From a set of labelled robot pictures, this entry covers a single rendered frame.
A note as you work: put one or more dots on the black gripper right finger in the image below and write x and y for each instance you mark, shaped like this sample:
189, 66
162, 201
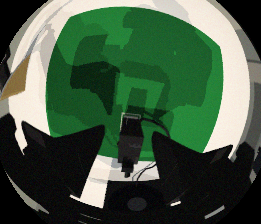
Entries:
181, 167

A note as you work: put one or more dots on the black cable with plug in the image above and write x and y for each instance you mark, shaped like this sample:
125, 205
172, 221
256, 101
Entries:
130, 143

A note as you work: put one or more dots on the green circuit board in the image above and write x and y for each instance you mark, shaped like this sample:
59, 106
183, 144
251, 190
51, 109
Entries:
116, 62

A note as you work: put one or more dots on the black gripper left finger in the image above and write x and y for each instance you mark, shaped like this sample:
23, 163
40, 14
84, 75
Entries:
71, 156

